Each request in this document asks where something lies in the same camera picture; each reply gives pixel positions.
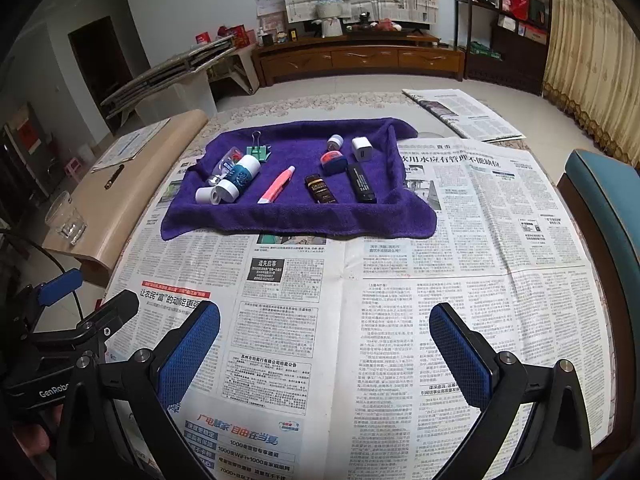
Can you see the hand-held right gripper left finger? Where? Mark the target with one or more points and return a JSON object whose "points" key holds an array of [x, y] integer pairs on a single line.
{"points": [[192, 355]]}

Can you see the white plastic storage bin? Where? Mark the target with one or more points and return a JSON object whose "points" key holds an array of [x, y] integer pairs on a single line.
{"points": [[175, 99]]}

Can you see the clear plastic candy bottle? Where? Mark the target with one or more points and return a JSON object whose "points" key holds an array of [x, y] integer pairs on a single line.
{"points": [[226, 162]]}

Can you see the large red gift box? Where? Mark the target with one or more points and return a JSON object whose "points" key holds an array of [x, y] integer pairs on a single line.
{"points": [[237, 36]]}

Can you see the green binder clip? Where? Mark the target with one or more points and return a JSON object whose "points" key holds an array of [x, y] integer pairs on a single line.
{"points": [[260, 150]]}

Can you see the large spread newspaper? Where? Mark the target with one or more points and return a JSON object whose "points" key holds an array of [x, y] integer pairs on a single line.
{"points": [[350, 335]]}

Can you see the dark pen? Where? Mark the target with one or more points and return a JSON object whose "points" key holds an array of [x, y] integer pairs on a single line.
{"points": [[114, 176]]}

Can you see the purple towel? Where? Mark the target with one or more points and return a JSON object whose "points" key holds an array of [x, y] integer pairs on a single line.
{"points": [[300, 215]]}

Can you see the beige curved wooden bench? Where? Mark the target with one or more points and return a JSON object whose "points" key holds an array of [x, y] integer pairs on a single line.
{"points": [[150, 180]]}

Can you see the pink plastic stool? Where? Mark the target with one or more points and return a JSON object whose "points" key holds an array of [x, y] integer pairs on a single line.
{"points": [[75, 166]]}

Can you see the small red gift box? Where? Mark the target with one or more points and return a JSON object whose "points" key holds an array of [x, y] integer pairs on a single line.
{"points": [[202, 37]]}

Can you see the newspaper with blue print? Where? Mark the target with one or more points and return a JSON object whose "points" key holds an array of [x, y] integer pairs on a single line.
{"points": [[127, 145]]}

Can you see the pink wall poster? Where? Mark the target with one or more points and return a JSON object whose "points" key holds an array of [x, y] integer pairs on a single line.
{"points": [[272, 15]]}

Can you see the white and blue bottle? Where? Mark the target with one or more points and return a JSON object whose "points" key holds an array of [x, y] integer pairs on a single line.
{"points": [[241, 175]]}

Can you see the teal chair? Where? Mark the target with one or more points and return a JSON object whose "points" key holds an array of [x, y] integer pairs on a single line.
{"points": [[607, 200]]}

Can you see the spread newspaper sheet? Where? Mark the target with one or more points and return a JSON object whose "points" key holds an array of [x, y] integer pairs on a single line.
{"points": [[475, 200]]}

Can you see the beige patterned curtain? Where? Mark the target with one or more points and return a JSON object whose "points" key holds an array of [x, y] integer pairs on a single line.
{"points": [[595, 60]]}

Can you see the pink and white tube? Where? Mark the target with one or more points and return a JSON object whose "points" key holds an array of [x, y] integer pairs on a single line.
{"points": [[276, 185]]}

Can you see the red black small case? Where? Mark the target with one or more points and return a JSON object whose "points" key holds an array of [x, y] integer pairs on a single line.
{"points": [[334, 160]]}

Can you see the folded newspaper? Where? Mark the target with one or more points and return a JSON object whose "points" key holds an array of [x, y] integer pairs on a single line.
{"points": [[460, 115]]}

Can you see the black rectangular device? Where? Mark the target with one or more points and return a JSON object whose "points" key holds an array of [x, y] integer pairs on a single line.
{"points": [[361, 182]]}

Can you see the white charger plug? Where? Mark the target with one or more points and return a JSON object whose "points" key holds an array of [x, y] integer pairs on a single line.
{"points": [[361, 149]]}

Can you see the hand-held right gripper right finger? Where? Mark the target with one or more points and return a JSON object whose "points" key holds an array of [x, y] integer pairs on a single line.
{"points": [[460, 355]]}

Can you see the person's left hand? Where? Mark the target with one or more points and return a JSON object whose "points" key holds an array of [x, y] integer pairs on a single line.
{"points": [[35, 435]]}

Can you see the glass cup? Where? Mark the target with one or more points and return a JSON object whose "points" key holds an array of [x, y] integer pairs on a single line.
{"points": [[65, 222]]}

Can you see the white plastic stool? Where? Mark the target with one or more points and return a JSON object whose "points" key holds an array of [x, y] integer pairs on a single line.
{"points": [[235, 67]]}

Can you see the dark wooden display shelf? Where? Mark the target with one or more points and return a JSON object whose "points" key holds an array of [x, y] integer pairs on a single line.
{"points": [[505, 55]]}

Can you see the newspaper with street photo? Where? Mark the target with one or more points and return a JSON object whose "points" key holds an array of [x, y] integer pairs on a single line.
{"points": [[172, 186]]}

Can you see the small white tape roll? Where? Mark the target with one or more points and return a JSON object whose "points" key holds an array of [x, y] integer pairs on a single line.
{"points": [[206, 195]]}

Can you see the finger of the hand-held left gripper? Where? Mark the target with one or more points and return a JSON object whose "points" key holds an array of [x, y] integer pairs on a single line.
{"points": [[60, 286], [115, 310]]}

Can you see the wooden television cabinet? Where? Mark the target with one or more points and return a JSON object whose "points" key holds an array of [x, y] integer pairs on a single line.
{"points": [[360, 57]]}

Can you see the white wrapped flower bouquet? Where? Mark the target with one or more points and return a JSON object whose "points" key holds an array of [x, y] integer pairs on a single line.
{"points": [[330, 17]]}

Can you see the red bag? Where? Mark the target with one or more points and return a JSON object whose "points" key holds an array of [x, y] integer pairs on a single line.
{"points": [[520, 2]]}

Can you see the green flat box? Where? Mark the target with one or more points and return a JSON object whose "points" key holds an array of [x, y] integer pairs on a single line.
{"points": [[482, 50]]}

